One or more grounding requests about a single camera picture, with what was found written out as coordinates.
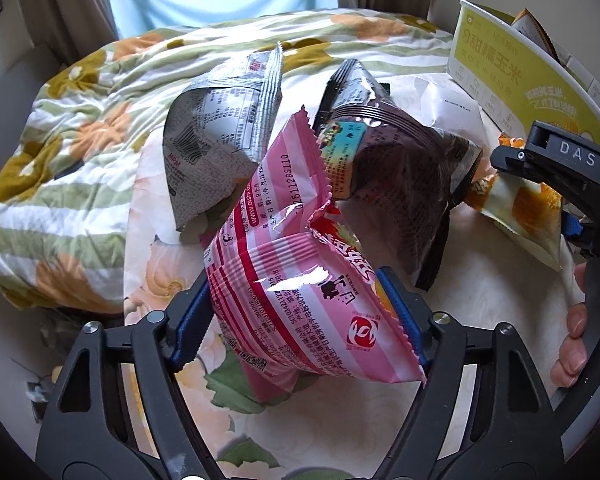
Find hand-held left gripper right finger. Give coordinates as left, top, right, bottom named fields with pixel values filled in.
left=377, top=266, right=566, bottom=480

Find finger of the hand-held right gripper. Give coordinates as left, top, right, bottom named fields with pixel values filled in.
left=490, top=120, right=600, bottom=201
left=562, top=197, right=600, bottom=261

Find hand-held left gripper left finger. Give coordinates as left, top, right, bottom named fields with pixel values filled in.
left=35, top=265, right=221, bottom=480

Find orange bread packet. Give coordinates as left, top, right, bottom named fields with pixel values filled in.
left=462, top=135, right=576, bottom=273

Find white floral tray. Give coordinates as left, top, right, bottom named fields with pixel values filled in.
left=122, top=72, right=581, bottom=480

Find pink striped snack packet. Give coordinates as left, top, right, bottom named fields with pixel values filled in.
left=202, top=110, right=428, bottom=406

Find yellow-green cardboard box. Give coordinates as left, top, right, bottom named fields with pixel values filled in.
left=446, top=0, right=600, bottom=161

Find person's right hand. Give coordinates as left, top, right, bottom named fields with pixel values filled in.
left=550, top=262, right=589, bottom=388

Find white snack packet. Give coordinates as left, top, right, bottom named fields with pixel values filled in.
left=415, top=77, right=503, bottom=146

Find purple chip packet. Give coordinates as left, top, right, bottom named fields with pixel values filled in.
left=317, top=80, right=483, bottom=291

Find beige snack packet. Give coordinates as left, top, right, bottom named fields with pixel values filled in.
left=510, top=7, right=558, bottom=58

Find floral striped blanket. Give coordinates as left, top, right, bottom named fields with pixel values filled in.
left=0, top=7, right=456, bottom=313

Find silver snack packet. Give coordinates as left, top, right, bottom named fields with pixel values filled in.
left=162, top=42, right=285, bottom=233

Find black snack packet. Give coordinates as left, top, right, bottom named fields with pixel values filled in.
left=314, top=58, right=391, bottom=128

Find grey bed headboard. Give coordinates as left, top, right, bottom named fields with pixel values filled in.
left=5, top=42, right=68, bottom=106

